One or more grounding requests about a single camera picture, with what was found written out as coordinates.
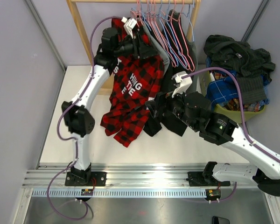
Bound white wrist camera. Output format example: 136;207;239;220
121;17;137;39
172;71;192;98

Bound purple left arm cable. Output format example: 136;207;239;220
46;15;123;220

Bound white slotted cable duct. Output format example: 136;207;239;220
32;188;206;198

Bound black button shirt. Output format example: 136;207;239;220
143;9;198;137

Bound dark striped shirt on pile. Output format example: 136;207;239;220
203;35;276;105

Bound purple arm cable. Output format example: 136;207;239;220
182;67;280;203
46;15;123;220

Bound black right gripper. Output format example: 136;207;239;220
146;85;199;131

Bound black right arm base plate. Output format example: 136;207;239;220
186;171;231;187

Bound wooden clothes rack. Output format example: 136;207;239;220
67;0;201;97

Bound pink and blue wire hangers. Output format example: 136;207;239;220
131;0;195;72

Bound aluminium rail frame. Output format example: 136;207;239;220
22;163;262;189

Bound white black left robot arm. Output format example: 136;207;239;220
62;28;158;187

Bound green laundry basket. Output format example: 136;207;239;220
208;76;266;123

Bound dark green t-shirt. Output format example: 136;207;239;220
186;39;201;94

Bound red black plaid shirt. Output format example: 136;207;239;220
100;18;165;148

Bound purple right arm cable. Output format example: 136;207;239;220
182;67;280;203

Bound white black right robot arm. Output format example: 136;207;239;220
145;92;280;196

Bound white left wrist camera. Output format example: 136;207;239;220
121;17;137;39

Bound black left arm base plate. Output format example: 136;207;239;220
64;171;107;187

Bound blue checked shirt in basket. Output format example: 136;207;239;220
206;56;270;112

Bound grey shirt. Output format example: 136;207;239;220
143;25;170;72

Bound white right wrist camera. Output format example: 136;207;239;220
172;71;192;98

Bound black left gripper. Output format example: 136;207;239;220
113;33;157;60

